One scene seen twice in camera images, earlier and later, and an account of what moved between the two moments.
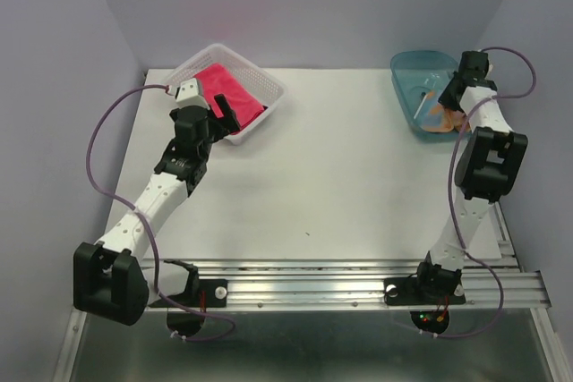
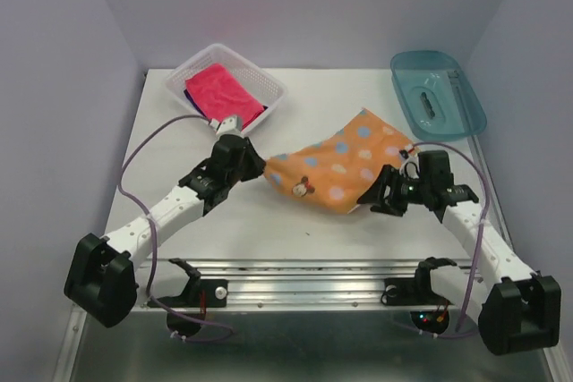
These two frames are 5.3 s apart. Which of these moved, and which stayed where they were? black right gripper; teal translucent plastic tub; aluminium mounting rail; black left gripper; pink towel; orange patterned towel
Moved: black right gripper; orange patterned towel; black left gripper
Stayed: pink towel; aluminium mounting rail; teal translucent plastic tub
